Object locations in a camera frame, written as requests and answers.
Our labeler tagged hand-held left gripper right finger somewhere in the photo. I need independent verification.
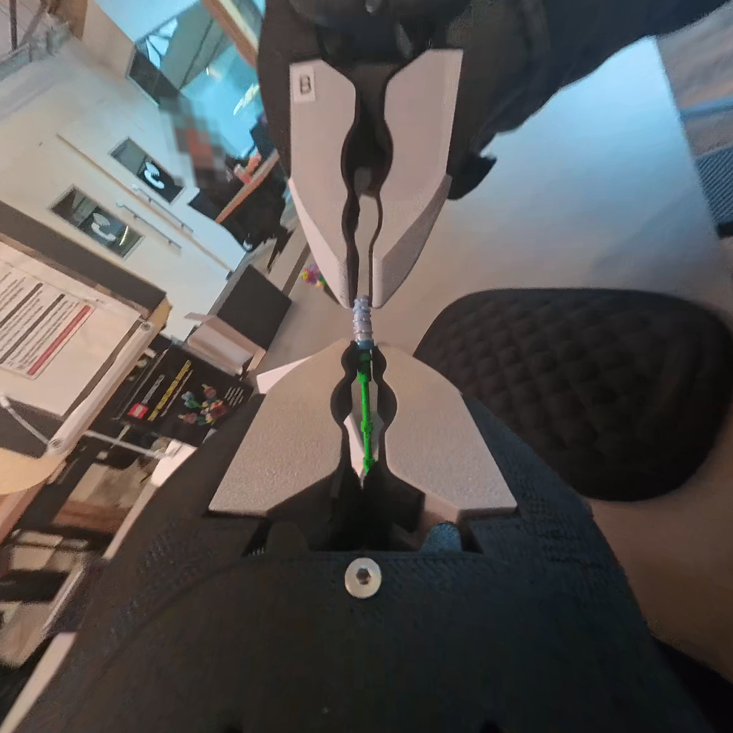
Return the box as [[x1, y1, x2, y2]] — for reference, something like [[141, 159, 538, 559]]
[[373, 342, 520, 525]]

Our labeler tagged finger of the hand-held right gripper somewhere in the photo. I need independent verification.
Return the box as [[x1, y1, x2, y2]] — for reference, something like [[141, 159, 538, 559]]
[[287, 57, 361, 310], [369, 48, 465, 310]]

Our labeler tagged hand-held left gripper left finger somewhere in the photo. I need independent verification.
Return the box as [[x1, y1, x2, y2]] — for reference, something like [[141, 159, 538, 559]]
[[208, 338, 354, 525]]

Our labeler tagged green lego flower stem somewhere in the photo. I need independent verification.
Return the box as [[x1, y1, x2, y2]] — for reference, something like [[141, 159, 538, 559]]
[[351, 294, 383, 477]]

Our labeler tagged person's right forearm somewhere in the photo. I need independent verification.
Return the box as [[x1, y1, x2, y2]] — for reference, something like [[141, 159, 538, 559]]
[[538, 0, 733, 104]]

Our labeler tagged black lego set box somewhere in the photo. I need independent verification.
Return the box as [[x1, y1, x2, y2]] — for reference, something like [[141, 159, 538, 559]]
[[108, 342, 256, 449]]

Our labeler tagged long wooden office desk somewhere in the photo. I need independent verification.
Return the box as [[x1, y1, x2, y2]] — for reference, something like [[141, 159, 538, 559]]
[[215, 150, 283, 225]]

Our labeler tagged black office chair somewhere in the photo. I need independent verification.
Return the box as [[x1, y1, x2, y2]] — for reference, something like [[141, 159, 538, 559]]
[[189, 172, 291, 253]]

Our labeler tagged black quilted wrist rest pad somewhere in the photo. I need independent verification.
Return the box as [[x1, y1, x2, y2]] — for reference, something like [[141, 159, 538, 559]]
[[413, 288, 733, 503]]

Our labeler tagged printed notice sheet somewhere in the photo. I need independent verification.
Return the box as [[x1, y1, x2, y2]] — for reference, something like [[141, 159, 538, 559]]
[[0, 266, 96, 380]]

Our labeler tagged black phone wall sign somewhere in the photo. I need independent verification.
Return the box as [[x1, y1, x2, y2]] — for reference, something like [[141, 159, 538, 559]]
[[110, 137, 185, 205], [50, 184, 144, 259]]

